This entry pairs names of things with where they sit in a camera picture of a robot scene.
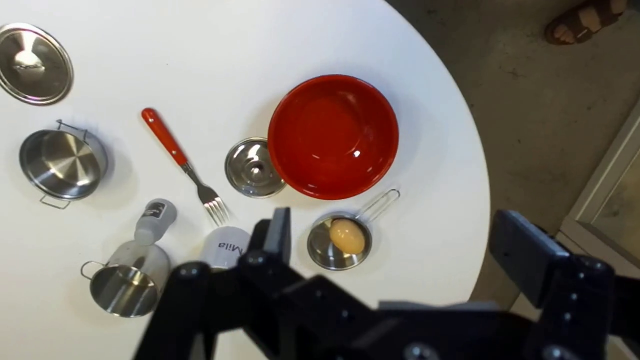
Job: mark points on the small steel frying pan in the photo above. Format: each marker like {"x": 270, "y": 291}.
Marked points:
{"x": 322, "y": 250}

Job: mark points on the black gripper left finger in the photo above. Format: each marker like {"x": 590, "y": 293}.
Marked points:
{"x": 275, "y": 233}

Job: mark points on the toy egg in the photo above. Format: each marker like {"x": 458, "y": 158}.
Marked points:
{"x": 346, "y": 237}

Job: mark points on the small grey cup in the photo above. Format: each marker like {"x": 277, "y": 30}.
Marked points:
{"x": 154, "y": 218}

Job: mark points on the red bowl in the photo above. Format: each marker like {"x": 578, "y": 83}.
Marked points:
{"x": 333, "y": 137}

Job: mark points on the steel bowl front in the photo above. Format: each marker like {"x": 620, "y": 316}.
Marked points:
{"x": 33, "y": 63}

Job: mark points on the low steel pot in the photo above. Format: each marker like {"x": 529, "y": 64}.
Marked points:
{"x": 62, "y": 163}

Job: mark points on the tall steel pot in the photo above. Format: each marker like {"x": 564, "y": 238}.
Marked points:
{"x": 127, "y": 282}

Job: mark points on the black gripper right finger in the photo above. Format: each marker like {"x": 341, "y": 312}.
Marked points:
{"x": 527, "y": 250}

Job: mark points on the white framed glass panel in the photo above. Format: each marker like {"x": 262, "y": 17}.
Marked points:
{"x": 612, "y": 193}

